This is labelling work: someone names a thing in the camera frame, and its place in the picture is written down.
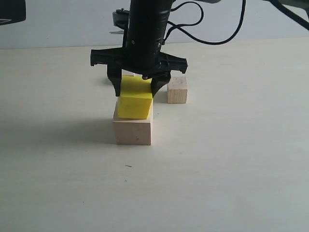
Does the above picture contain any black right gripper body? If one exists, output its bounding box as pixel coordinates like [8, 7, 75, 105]
[90, 0, 188, 77]

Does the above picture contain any medium wooden cube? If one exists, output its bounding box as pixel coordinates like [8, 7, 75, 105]
[167, 76, 188, 104]

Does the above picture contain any yellow cube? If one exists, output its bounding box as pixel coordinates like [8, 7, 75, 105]
[117, 75, 153, 119]

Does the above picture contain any large pale wooden cube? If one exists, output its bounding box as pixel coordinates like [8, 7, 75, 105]
[112, 102, 154, 145]

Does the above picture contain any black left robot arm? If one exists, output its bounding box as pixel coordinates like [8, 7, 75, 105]
[0, 0, 27, 25]

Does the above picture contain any small wooden cube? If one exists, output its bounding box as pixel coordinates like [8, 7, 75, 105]
[122, 70, 135, 76]

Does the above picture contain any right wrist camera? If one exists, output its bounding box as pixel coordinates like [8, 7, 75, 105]
[110, 8, 129, 34]

